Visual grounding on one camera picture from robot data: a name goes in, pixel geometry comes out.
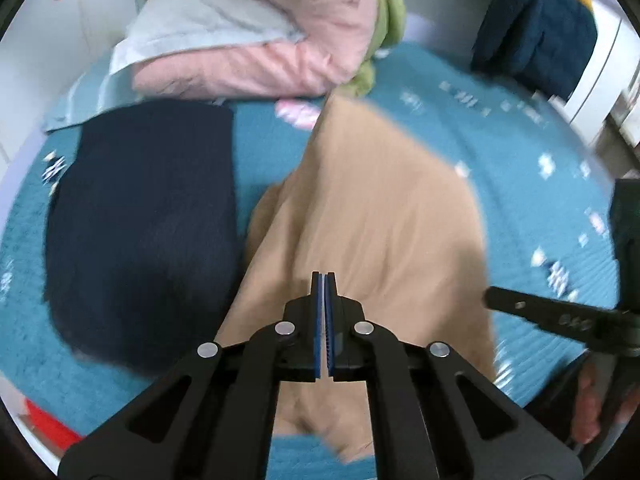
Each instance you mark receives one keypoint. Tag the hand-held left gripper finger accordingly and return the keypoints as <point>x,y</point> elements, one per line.
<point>330,320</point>
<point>319,320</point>

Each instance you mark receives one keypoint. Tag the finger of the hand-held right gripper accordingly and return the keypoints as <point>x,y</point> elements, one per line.
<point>550,310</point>

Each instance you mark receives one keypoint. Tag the tan jacket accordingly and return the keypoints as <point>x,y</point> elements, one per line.
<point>380,210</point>

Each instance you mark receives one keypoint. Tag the person's right hand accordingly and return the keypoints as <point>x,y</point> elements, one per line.
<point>586,405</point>

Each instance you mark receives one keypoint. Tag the teal patterned blanket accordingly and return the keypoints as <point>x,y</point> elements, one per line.
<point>520,160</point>

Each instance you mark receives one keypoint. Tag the navy folded garment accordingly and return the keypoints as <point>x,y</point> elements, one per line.
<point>145,230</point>

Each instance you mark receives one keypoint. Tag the white cabinet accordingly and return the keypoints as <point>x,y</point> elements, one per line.
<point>607,60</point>

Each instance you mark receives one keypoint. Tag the navy and yellow jacket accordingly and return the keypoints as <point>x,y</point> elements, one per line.
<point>540,25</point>

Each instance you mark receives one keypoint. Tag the pink quilt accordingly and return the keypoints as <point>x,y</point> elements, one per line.
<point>300,50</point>

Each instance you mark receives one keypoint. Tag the red flat object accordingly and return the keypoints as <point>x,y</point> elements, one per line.
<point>50,425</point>

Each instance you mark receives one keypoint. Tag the green quilt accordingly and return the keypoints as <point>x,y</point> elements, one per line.
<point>387,25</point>

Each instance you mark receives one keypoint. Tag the light grey pillow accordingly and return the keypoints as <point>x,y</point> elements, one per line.
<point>200,20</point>

